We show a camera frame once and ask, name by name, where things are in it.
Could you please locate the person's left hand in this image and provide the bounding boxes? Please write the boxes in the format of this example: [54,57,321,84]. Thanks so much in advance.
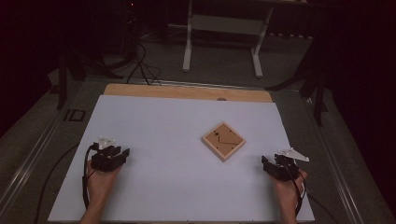
[86,160,123,204]

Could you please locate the black metal stand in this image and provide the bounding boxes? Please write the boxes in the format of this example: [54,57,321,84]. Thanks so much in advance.
[55,46,126,111]
[264,40,330,127]

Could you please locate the black square floor socket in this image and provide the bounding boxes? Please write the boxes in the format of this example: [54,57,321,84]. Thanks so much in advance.
[63,108,87,123]

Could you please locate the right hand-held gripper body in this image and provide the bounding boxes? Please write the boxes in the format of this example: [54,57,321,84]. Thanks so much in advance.
[270,147,311,182]

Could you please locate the black floor cables bundle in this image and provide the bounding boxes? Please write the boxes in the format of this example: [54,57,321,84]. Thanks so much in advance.
[125,42,163,87]

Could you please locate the white metal desk frame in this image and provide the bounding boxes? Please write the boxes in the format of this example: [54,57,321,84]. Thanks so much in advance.
[181,0,276,79]

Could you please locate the small wooden photo frame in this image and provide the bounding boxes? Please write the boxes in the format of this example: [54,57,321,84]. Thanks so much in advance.
[201,121,248,163]

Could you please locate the right hand-held gripper black cable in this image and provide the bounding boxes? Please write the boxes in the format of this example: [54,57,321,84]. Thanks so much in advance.
[281,158,308,217]

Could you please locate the thin black floor cable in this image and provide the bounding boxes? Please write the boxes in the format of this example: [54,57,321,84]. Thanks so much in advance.
[306,192,340,224]
[32,142,80,224]

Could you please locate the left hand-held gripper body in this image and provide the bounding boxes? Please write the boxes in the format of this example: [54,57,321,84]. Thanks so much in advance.
[90,135,121,173]

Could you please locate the person's right hand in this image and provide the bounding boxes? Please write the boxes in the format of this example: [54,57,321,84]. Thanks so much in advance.
[271,169,309,210]

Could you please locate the metal floor rail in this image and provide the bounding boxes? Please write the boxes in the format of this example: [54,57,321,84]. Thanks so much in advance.
[299,92,368,224]
[0,102,68,217]

